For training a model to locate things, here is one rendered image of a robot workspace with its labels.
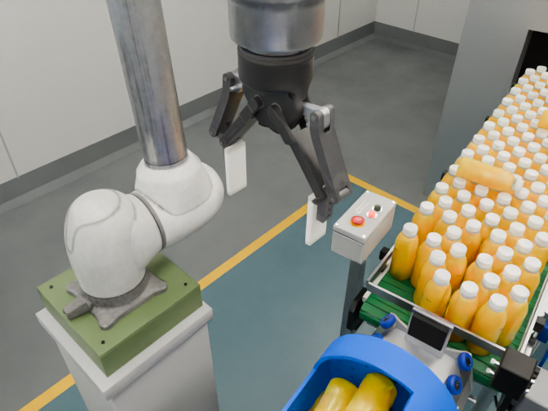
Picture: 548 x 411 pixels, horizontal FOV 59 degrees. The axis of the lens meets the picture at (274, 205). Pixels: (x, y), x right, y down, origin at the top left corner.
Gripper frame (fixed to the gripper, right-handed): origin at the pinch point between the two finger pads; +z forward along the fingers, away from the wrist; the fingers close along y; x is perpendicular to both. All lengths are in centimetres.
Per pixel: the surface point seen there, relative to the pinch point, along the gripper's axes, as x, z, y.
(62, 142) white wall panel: -72, 137, 266
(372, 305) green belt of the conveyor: -51, 72, 9
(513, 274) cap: -69, 52, -18
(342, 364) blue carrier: -19, 52, -3
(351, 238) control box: -52, 53, 20
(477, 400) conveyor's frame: -85, 128, -23
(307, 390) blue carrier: -10, 54, -1
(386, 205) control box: -69, 51, 20
